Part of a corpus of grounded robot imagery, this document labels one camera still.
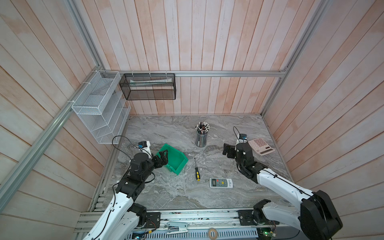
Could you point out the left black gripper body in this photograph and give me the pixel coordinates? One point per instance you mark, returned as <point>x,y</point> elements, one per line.
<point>157,162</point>

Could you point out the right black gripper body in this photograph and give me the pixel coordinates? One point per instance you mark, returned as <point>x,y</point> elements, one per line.
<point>233,153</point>

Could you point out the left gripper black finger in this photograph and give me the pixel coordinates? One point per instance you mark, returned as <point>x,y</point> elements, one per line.
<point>164,154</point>
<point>164,161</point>

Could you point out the green plastic bin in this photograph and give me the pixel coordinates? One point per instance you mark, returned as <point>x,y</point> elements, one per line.
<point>176,159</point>

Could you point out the yellow black screwdriver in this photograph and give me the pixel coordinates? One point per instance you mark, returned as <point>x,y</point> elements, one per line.
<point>198,178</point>

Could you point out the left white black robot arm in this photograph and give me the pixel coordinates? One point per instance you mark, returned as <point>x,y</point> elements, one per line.
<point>122,215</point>

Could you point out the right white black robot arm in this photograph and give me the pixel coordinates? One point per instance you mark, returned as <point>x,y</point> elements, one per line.
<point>312,213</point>

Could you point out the pink calculator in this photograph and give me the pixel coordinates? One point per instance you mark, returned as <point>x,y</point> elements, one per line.
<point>260,146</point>

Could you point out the mesh pencil cup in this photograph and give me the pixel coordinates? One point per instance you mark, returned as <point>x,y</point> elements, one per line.
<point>202,129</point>

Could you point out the white remote control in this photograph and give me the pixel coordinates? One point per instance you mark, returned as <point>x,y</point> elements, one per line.
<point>221,183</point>

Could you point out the tape roll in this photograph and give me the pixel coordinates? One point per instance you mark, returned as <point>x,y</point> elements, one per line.
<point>213,234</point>

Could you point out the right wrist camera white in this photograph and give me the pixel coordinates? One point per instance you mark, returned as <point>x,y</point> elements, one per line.
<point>242,138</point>

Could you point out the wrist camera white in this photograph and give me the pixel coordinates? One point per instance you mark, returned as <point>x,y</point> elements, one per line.
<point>242,138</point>
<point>144,146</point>

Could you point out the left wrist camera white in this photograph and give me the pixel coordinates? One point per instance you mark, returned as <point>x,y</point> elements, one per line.
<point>144,146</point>

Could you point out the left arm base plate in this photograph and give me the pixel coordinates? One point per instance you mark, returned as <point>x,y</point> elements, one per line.
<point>153,220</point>

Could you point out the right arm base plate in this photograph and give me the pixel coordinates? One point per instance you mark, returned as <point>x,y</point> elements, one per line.
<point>246,217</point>

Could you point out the black mesh wall basket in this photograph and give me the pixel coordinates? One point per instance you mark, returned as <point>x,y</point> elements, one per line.
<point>138,87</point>

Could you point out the aluminium front rail frame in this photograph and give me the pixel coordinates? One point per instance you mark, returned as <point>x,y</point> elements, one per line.
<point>225,221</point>

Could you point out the white wire wall shelf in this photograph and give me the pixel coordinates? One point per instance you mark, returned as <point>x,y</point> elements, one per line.
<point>102,108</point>

